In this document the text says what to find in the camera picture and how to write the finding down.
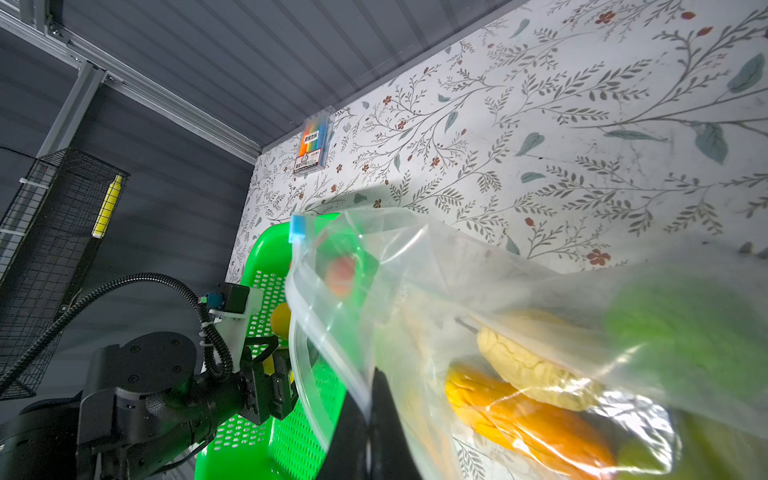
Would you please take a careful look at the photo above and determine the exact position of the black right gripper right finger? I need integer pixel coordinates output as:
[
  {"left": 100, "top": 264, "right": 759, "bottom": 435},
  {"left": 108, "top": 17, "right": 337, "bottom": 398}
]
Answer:
[{"left": 368, "top": 370, "right": 422, "bottom": 480}]

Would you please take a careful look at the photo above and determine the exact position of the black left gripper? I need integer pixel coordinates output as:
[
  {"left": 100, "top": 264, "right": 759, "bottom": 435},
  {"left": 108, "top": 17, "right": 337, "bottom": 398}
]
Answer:
[{"left": 77, "top": 332, "right": 299, "bottom": 479}]

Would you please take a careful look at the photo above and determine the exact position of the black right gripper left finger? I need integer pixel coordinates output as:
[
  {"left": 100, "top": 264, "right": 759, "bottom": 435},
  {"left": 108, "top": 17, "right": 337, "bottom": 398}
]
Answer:
[{"left": 316, "top": 398, "right": 368, "bottom": 480}]

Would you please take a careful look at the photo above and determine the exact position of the small yellow lemon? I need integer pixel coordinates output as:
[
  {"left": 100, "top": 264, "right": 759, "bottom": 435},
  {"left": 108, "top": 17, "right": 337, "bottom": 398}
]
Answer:
[{"left": 269, "top": 302, "right": 291, "bottom": 340}]

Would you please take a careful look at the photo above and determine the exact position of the red apple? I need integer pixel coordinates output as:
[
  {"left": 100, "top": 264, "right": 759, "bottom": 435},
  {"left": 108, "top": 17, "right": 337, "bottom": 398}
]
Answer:
[{"left": 325, "top": 257, "right": 356, "bottom": 299}]

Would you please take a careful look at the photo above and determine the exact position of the clear zip top bag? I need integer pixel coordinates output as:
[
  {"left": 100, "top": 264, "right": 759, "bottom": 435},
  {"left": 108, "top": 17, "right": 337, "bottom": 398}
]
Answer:
[{"left": 285, "top": 209, "right": 767, "bottom": 479}]

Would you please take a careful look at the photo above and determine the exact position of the yellow-green wrinkled pear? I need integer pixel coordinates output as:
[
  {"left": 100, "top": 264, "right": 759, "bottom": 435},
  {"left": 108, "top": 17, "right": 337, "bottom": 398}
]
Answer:
[{"left": 471, "top": 315, "right": 606, "bottom": 412}]

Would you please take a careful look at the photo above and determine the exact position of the orange carrot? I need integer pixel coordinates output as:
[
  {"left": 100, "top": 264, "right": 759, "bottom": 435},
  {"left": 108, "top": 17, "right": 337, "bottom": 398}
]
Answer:
[{"left": 445, "top": 362, "right": 617, "bottom": 479}]

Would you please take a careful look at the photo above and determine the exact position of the green round fruit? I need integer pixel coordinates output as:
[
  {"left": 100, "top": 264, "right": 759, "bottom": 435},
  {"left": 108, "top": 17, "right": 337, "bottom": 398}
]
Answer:
[{"left": 603, "top": 274, "right": 767, "bottom": 402}]

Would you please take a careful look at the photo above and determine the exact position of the green guava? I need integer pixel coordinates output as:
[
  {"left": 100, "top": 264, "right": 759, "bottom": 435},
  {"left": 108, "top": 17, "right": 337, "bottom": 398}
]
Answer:
[{"left": 616, "top": 414, "right": 767, "bottom": 479}]

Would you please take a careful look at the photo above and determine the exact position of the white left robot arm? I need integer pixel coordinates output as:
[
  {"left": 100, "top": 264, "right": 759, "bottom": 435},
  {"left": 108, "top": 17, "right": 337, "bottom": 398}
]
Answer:
[{"left": 1, "top": 273, "right": 298, "bottom": 479}]

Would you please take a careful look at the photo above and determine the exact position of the green plastic tray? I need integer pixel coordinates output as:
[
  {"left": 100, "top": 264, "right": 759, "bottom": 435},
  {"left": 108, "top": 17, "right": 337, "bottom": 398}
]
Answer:
[{"left": 195, "top": 214, "right": 336, "bottom": 479}]

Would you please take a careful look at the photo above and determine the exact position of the yellow tag on basket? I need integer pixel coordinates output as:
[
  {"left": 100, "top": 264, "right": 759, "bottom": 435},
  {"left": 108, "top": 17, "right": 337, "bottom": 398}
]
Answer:
[{"left": 91, "top": 175, "right": 124, "bottom": 239}]

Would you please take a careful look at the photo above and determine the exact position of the coloured marker pack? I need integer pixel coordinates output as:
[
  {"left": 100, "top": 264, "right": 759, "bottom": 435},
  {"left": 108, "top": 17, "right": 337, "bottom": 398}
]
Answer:
[{"left": 293, "top": 107, "right": 336, "bottom": 176}]

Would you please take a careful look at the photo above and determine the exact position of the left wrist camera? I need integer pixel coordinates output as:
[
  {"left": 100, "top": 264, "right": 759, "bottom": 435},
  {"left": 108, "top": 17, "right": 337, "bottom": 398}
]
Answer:
[{"left": 201, "top": 282, "right": 264, "bottom": 372}]

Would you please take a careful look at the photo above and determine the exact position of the black wire basket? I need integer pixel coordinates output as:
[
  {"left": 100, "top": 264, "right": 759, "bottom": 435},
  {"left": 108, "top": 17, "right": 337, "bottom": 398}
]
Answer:
[{"left": 1, "top": 148, "right": 130, "bottom": 372}]

